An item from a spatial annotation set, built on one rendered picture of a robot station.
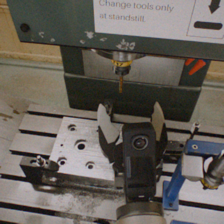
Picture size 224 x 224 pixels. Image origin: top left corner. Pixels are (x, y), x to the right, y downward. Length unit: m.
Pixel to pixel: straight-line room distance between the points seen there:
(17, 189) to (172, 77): 0.80
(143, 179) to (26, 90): 1.43
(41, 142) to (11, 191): 0.21
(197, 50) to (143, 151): 0.15
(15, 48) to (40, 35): 1.53
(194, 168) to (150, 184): 0.29
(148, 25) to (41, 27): 0.13
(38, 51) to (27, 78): 0.19
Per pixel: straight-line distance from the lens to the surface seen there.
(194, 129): 1.00
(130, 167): 0.38
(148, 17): 0.32
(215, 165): 0.64
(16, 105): 1.55
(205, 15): 0.32
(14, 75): 1.88
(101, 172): 0.89
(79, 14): 0.33
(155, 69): 1.21
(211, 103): 1.70
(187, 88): 1.33
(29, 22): 0.36
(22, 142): 1.11
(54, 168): 0.90
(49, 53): 1.81
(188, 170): 0.67
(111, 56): 0.52
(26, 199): 0.99
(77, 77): 1.35
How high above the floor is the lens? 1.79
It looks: 51 degrees down
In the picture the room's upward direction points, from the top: straight up
